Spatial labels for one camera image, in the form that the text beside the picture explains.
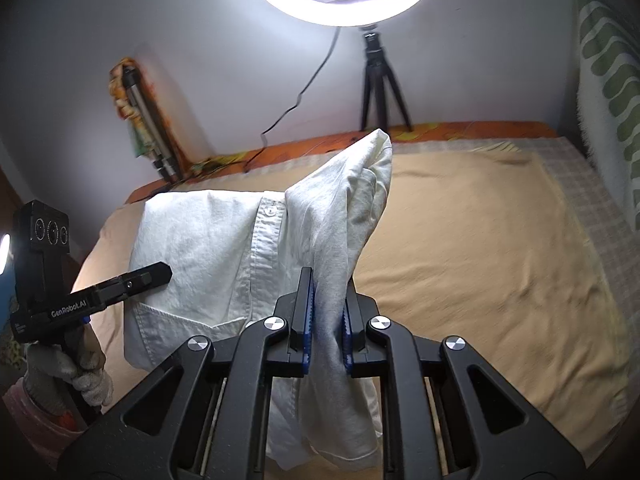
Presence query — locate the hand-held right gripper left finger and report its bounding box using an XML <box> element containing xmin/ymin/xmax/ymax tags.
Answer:
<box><xmin>62</xmin><ymin>267</ymin><xmax>316</xmax><ymax>480</ymax></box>

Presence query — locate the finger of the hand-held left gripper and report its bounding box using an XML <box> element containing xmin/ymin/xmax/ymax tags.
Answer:
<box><xmin>95</xmin><ymin>261</ymin><xmax>173</xmax><ymax>307</ymax></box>

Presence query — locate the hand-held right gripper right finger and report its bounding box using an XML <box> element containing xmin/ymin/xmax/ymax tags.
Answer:
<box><xmin>342</xmin><ymin>280</ymin><xmax>586</xmax><ymax>480</ymax></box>

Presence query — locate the white button shirt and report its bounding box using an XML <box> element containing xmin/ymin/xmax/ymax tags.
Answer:
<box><xmin>122</xmin><ymin>129</ymin><xmax>393</xmax><ymax>468</ymax></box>

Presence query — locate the person's left hand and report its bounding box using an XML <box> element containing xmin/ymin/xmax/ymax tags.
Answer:
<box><xmin>25</xmin><ymin>340</ymin><xmax>113</xmax><ymax>407</ymax></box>

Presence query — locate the leopard print cloth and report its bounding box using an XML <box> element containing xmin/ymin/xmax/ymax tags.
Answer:
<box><xmin>0</xmin><ymin>332</ymin><xmax>25</xmax><ymax>378</ymax></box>

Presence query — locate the beige blanket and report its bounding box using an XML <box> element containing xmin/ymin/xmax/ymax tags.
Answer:
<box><xmin>75</xmin><ymin>152</ymin><xmax>631</xmax><ymax>461</ymax></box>

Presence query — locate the folded silver tripod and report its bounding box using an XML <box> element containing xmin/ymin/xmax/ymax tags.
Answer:
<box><xmin>122</xmin><ymin>65</ymin><xmax>181</xmax><ymax>183</ymax></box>

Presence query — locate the colourful printed cloth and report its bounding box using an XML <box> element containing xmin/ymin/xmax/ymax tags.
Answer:
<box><xmin>110</xmin><ymin>60</ymin><xmax>156</xmax><ymax>158</ymax></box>

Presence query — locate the orange patterned bedsheet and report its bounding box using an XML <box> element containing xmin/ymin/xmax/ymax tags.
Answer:
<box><xmin>125</xmin><ymin>121</ymin><xmax>558</xmax><ymax>204</ymax></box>

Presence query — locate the black mini tripod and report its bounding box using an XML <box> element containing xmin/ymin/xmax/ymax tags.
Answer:
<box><xmin>360</xmin><ymin>25</ymin><xmax>413</xmax><ymax>131</ymax></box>

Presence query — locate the pale checked bedsheet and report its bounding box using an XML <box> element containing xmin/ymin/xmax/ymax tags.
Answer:
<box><xmin>390</xmin><ymin>135</ymin><xmax>640</xmax><ymax>341</ymax></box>

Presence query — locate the green striped white pillow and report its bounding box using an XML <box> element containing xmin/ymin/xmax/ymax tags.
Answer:
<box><xmin>570</xmin><ymin>0</ymin><xmax>640</xmax><ymax>231</ymax></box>

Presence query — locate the black ring light cable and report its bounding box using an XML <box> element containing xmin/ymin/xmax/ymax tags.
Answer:
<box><xmin>245</xmin><ymin>25</ymin><xmax>343</xmax><ymax>171</ymax></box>

